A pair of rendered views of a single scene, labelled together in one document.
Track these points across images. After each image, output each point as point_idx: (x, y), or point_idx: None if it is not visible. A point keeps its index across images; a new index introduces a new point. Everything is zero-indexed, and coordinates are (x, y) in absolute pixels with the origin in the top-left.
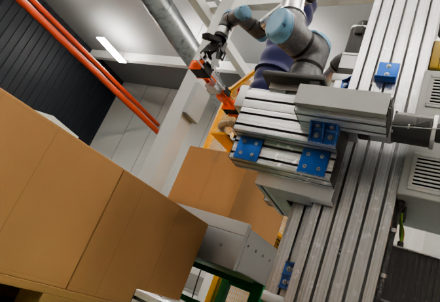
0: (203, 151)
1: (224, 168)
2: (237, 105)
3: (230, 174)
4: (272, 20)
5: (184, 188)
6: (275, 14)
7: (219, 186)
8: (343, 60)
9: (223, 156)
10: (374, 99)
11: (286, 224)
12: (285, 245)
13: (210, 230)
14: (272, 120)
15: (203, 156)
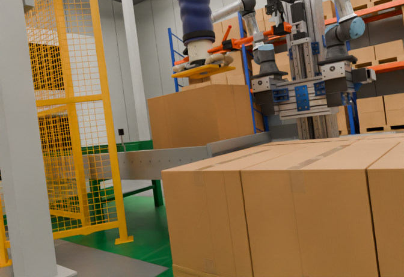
0: (223, 86)
1: (240, 98)
2: (345, 76)
3: (244, 102)
4: (358, 24)
5: (226, 124)
6: (359, 21)
7: (242, 113)
8: (303, 26)
9: (235, 89)
10: (374, 74)
11: (317, 126)
12: (321, 136)
13: (259, 145)
14: (350, 82)
15: (225, 91)
